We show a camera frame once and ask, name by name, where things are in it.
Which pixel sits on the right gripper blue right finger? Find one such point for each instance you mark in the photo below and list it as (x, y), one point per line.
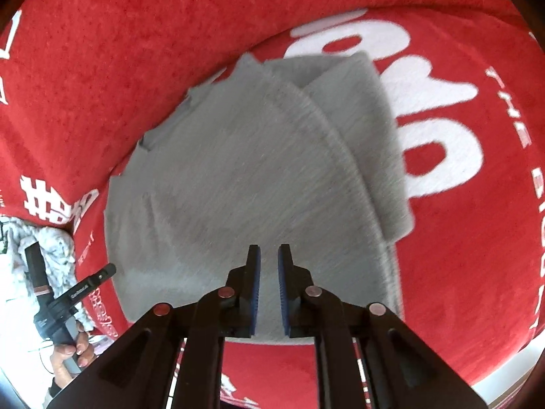
(310, 311)

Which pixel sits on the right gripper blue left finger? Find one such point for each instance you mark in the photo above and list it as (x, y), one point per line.
(229, 311)

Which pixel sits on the person's left hand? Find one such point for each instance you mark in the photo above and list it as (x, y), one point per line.
(71, 354)

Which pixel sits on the white knitted blanket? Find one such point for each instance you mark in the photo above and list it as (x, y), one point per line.
(57, 247)

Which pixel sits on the red pillow with white print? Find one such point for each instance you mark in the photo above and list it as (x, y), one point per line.
(82, 79)

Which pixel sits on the red bedspread with white print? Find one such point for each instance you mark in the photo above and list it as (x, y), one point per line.
(466, 91)

